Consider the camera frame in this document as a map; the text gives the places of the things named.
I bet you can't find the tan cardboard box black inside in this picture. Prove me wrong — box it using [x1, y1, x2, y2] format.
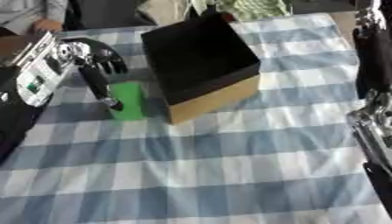
[139, 12, 263, 125]

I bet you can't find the green and white checked cloth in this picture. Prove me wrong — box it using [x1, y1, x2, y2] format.
[190, 0, 293, 21]

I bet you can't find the green rectangular block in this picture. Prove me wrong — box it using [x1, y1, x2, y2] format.
[105, 81, 149, 121]

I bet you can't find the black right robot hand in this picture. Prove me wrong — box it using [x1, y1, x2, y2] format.
[350, 0, 392, 99]

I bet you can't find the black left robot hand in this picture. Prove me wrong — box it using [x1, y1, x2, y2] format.
[56, 37, 130, 112]

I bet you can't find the person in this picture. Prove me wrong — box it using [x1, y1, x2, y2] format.
[0, 0, 71, 36]

